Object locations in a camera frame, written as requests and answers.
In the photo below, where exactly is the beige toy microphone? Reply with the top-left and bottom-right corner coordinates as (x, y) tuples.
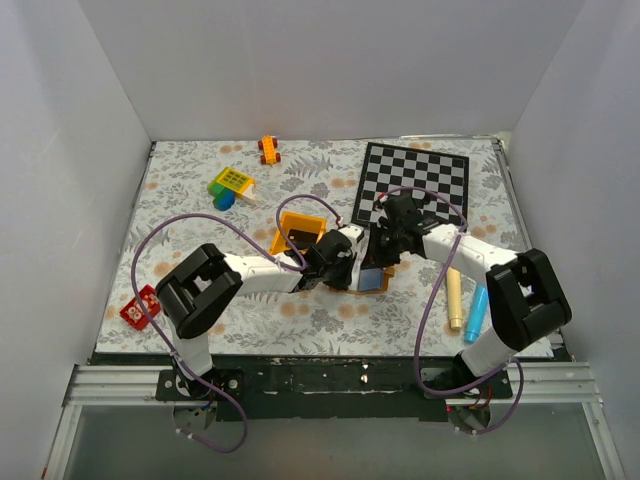
(446, 268), (463, 331)

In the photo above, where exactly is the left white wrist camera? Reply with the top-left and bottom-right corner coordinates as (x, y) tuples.
(338, 224), (364, 249)

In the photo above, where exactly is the blue toy microphone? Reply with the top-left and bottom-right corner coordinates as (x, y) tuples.
(464, 284), (489, 344)

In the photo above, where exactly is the orange toy car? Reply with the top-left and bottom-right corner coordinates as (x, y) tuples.
(258, 135), (281, 165)

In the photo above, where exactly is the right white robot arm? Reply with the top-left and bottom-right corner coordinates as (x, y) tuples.
(364, 193), (572, 398)

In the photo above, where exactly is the dark credit card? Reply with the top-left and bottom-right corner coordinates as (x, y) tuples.
(357, 268), (385, 292)

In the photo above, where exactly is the yellow plastic bin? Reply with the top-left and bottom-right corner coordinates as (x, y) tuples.
(269, 211), (326, 255)

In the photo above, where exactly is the black white chessboard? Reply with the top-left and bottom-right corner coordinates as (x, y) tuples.
(351, 142), (470, 227)

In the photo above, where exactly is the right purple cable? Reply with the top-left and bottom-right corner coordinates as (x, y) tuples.
(377, 186), (526, 435)

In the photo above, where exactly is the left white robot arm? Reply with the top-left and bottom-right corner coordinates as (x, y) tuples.
(156, 226), (364, 400)

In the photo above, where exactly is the floral table mat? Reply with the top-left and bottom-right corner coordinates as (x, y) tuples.
(97, 138), (551, 359)

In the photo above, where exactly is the tan leather card holder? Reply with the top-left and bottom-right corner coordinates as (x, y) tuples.
(347, 267), (395, 295)

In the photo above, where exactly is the yellow green toy block house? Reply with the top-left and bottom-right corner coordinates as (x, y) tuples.
(207, 167), (256, 211)

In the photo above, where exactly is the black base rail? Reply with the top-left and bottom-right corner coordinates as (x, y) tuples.
(149, 353), (511, 424)

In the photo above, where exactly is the red toy block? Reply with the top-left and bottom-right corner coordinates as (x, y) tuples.
(119, 284), (164, 332)

